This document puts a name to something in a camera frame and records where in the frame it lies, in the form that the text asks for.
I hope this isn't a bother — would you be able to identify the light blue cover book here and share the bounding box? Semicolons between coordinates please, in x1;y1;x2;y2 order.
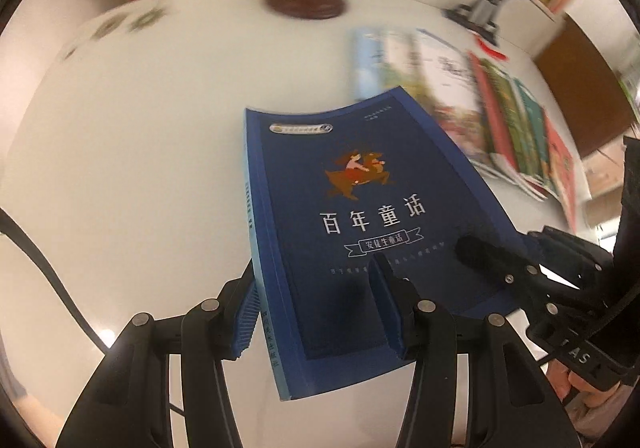
352;26;421;101

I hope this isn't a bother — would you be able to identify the brown wooden cabinet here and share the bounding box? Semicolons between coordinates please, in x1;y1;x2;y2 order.
535;15;637;158

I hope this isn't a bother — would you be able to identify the black cable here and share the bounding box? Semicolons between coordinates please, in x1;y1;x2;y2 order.
0;206;114;359

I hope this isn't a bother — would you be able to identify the red cover book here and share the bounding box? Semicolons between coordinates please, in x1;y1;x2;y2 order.
544;114;577;232

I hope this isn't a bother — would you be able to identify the white rabbit slope book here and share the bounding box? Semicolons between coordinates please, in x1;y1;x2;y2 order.
413;29;496;173

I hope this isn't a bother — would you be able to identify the dark blue fairy tale book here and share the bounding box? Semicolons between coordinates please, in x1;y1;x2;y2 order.
245;87;524;400

